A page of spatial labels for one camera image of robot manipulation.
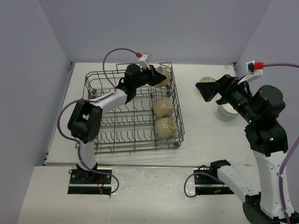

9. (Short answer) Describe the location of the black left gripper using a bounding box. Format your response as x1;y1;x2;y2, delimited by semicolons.
133;64;166;89

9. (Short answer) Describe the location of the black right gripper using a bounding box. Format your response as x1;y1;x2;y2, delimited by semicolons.
196;73;260;122

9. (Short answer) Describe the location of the beige bowl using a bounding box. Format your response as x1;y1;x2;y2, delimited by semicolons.
155;117;177;139
156;66;171;87
153;98;174;118

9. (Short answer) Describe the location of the cream floral patterned bowl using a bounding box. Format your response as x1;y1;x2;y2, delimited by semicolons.
199;76;216;83

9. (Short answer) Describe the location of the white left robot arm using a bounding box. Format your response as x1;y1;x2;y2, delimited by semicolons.
67;64;167;183

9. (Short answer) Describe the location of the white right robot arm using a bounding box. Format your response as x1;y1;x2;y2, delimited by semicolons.
196;75;299;224

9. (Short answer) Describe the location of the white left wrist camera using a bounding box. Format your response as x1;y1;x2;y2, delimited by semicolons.
138;53;151;69

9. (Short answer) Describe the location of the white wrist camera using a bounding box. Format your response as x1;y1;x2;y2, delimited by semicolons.
238;60;263;85
138;53;151;69

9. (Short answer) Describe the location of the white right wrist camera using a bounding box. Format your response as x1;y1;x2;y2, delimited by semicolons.
238;60;263;85

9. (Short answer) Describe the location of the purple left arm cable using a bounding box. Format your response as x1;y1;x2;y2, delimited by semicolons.
57;48;143;193

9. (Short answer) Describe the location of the grey wire dish rack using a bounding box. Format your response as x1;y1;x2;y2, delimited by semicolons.
94;62;185;155

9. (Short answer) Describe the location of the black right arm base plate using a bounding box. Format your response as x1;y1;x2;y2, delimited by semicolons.
194;175;234;196

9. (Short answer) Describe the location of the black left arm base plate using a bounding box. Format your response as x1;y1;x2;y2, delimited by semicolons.
67;169;112;196

